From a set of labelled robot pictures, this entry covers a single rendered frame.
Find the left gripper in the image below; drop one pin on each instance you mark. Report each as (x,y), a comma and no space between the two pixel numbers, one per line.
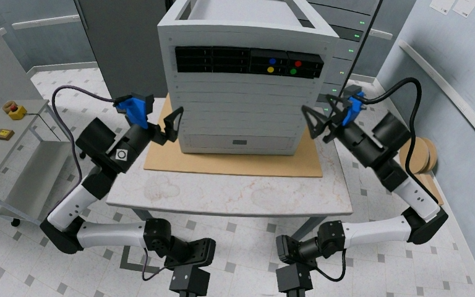
(143,132)

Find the tan flat board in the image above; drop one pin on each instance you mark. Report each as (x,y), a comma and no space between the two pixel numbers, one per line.
(303,164)

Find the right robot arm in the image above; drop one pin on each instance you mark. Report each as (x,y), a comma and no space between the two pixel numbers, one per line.
(410,226)

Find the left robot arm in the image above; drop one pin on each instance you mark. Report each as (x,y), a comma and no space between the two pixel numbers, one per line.
(77,234)

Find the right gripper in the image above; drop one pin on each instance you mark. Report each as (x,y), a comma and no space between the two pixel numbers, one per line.
(342,125)

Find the white rack frame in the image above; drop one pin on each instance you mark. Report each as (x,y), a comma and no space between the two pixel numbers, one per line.
(243,113)

